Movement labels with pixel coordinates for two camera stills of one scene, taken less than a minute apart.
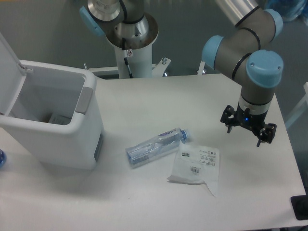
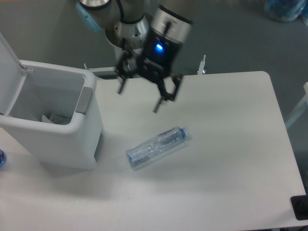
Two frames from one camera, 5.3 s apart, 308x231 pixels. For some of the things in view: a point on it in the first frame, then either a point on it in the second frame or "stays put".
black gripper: x=254 y=122 → x=158 y=57
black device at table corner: x=300 y=205 stays put
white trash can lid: x=12 y=76 stays put
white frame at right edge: x=305 y=87 stays put
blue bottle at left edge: x=3 y=158 stays put
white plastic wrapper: x=196 y=165 → x=45 y=120
